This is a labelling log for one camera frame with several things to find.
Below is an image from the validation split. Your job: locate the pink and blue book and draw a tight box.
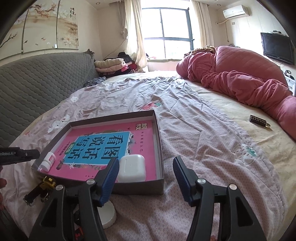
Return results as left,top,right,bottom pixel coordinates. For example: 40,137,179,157
48,120,157,181

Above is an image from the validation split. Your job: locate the flower wall painting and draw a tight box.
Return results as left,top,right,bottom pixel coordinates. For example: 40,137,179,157
1,1,79,59

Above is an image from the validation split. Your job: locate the black television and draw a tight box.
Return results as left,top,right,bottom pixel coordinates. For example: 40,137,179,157
260,33,295,65

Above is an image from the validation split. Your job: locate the pink quilt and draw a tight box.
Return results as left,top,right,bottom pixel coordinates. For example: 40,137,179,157
176,45,295,138

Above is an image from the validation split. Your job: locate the stack of folded clothes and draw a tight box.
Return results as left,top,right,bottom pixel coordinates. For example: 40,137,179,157
94,52,138,78

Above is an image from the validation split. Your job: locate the window with dark frame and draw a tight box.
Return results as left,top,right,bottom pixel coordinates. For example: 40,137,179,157
142,8,194,60

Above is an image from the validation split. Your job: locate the grey quilted headboard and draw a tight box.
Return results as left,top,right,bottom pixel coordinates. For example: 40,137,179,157
1,50,98,147

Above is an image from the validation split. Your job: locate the small white pill bottle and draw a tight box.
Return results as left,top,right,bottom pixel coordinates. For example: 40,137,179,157
40,152,56,172

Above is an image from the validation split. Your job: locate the person's left hand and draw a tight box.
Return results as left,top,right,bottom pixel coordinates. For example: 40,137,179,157
0,165,8,212

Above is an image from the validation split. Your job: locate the dark gold padlock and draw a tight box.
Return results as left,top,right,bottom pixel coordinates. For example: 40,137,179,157
249,115,271,131

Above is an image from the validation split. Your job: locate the right beige curtain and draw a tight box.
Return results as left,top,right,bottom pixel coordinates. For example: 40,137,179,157
192,1,214,46

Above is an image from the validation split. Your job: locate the left beige curtain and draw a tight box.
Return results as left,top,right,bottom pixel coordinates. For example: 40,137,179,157
118,0,147,72

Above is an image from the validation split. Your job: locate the white earbuds case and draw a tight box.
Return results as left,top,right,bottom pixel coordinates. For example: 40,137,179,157
117,154,146,183

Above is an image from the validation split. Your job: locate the floral pink bed sheet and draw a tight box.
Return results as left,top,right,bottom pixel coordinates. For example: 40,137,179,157
13,74,295,240

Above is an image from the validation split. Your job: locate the white round jar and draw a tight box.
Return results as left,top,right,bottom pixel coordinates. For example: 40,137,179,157
97,201,116,229

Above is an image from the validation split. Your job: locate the beige curtain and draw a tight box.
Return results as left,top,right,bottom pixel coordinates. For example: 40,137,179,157
192,1,214,46
118,0,147,72

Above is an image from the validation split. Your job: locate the white air conditioner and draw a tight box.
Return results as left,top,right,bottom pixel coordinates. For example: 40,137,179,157
223,5,249,19

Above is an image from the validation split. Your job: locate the yellow black wrist watch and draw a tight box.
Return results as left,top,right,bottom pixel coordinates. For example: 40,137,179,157
23,176,56,206

